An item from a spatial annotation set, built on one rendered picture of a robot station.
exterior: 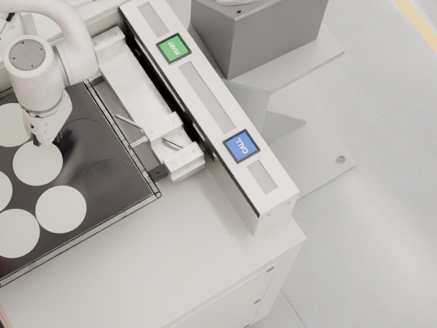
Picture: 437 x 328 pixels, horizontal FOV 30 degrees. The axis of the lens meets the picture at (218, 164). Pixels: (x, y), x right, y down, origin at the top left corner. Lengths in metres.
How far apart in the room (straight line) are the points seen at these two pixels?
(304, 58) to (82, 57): 0.64
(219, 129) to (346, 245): 1.06
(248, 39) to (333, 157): 1.03
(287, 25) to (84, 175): 0.54
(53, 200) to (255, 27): 0.54
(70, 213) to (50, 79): 0.33
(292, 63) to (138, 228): 0.52
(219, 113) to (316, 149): 1.07
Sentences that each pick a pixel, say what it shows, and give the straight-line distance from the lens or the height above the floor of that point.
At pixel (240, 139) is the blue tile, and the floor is 0.96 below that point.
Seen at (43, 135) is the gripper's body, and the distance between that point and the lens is 1.58.
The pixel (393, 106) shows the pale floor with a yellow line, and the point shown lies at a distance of 2.83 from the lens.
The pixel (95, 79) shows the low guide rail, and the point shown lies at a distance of 1.82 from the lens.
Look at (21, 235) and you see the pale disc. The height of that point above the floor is 0.90.
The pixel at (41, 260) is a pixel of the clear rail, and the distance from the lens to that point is 1.62.
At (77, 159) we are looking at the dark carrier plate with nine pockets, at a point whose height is 0.90.
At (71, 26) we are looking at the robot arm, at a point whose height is 1.24.
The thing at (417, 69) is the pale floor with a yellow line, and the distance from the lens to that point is 2.93.
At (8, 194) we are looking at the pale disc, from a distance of 1.68.
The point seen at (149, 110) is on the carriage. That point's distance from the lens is 1.74.
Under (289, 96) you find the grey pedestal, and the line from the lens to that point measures 2.76.
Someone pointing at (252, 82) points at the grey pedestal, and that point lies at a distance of 1.85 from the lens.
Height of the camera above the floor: 2.44
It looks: 67 degrees down
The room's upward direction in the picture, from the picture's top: 8 degrees clockwise
